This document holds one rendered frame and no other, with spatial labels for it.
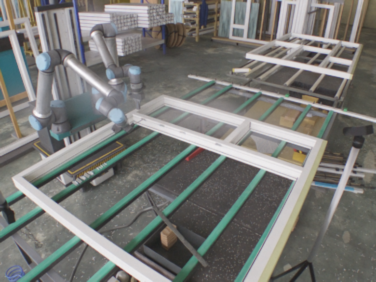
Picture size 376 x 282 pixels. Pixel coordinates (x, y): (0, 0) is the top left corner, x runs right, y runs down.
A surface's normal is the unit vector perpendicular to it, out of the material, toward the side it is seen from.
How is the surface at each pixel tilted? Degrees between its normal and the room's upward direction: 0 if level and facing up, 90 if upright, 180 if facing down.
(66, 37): 90
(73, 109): 90
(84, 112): 90
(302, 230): 0
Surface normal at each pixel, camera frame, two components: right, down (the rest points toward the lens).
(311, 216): 0.00, -0.85
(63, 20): 0.78, 0.33
